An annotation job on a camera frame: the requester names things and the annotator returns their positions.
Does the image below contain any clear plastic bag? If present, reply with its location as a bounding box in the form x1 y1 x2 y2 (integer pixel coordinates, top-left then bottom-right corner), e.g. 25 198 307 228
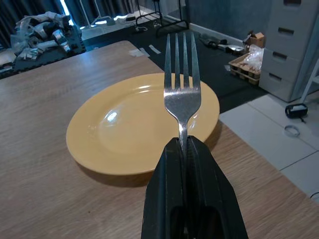
242 46 265 73

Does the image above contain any grey drawer cabinet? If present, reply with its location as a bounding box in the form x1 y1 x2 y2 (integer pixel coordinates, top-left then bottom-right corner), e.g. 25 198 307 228
258 0 319 103

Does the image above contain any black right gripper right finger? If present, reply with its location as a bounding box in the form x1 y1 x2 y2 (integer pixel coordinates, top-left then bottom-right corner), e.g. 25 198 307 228
184 135 249 239

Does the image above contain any silver metal fork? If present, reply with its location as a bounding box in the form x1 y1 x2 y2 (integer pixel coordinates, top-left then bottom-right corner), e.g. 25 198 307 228
163 32 201 153

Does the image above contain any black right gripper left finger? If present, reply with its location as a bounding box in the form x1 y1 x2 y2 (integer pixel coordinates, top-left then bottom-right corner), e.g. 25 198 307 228
141 137 188 239

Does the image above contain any brown cardboard box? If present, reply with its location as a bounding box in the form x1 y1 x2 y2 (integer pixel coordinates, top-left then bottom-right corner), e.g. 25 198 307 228
246 30 266 48

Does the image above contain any white power strip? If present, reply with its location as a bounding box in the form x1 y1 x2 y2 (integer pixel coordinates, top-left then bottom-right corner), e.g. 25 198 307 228
90 15 117 27

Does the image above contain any small wooden pallet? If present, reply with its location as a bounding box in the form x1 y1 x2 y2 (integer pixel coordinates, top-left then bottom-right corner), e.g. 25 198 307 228
228 53 262 86

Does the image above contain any black foam floor mat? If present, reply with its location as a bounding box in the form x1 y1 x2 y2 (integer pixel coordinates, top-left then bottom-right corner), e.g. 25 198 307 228
0 19 270 114

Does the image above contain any dark grey curtain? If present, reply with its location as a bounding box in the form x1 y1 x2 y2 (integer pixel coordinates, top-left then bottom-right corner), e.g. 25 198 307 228
0 0 140 48

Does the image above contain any pile of crumpled packaging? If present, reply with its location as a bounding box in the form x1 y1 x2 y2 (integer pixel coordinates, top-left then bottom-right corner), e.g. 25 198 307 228
9 13 83 60

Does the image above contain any yellow round plate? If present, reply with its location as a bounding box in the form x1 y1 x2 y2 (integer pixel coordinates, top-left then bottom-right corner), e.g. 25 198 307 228
66 72 220 176

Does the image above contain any black clothes rack base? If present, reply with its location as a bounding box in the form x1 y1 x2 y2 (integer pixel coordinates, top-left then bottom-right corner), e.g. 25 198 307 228
135 0 190 37

